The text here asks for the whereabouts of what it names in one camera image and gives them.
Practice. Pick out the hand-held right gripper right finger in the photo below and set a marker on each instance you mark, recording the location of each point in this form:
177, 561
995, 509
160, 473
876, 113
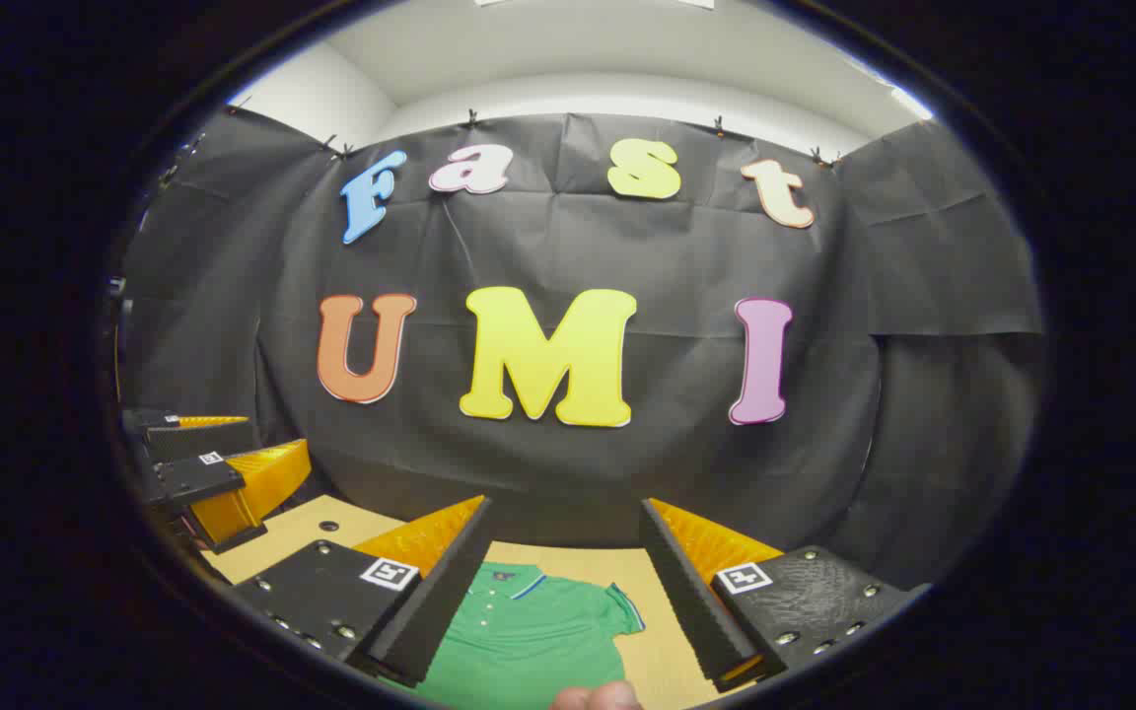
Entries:
691, 602

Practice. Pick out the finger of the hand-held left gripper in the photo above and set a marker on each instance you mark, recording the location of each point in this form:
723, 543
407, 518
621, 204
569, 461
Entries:
198, 444
193, 481

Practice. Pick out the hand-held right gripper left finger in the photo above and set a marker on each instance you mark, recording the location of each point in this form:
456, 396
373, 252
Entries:
440, 602

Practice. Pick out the green T-shirt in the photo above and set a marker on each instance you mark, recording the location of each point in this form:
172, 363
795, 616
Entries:
529, 641

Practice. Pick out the black backdrop cloth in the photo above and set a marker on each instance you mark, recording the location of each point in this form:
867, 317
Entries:
676, 247

